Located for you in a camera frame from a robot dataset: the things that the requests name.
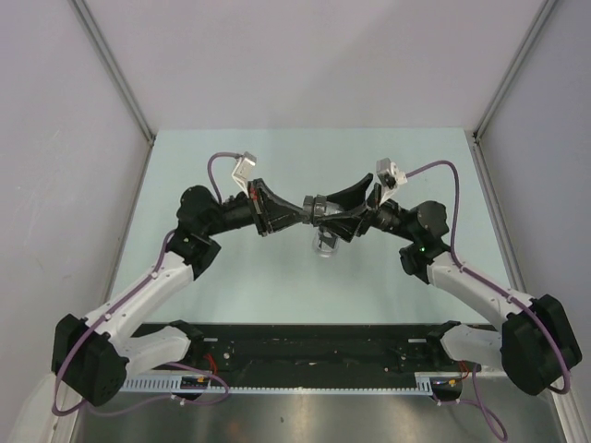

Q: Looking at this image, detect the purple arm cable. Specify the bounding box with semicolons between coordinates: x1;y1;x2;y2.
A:
404;160;573;396
53;150;241;416

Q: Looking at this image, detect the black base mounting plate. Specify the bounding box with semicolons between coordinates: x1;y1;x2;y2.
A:
128;320;504;402

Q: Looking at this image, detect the white slotted cable duct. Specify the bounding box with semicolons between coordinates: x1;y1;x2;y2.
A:
120;368;464;396

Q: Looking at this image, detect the left aluminium frame post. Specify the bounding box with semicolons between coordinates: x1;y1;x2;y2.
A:
68;0;156;146

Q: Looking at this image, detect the aluminium frame post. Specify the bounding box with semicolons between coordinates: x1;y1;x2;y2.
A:
472;0;561;143
68;0;156;146

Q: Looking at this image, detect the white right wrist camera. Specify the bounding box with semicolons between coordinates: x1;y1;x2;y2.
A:
376;158;407;205

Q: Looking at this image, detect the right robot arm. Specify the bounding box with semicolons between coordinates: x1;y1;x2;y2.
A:
310;173;582;396

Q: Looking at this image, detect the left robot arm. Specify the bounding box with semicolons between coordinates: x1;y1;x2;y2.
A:
52;179;310;406

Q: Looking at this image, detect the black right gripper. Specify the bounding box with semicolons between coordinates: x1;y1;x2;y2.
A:
316;172;420;242

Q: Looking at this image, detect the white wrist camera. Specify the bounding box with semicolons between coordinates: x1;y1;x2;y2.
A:
231;151;257;194
376;158;407;205

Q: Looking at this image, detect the right aluminium frame post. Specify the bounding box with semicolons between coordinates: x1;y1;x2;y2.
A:
472;0;561;143

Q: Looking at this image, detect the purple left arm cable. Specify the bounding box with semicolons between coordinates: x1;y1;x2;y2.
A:
53;150;241;416

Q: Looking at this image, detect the dark grey threaded ring nut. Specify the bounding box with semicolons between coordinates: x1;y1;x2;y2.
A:
302;196;322;226

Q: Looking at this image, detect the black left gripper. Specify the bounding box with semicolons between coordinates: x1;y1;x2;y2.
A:
204;179;308;237

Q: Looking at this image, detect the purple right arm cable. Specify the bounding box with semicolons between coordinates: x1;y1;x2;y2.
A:
404;160;573;396

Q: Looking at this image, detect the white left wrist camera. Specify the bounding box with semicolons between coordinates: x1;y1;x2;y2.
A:
231;151;257;194

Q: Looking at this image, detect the clear elbow fitting with grey nut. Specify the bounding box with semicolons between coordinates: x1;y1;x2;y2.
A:
312;195;343;258

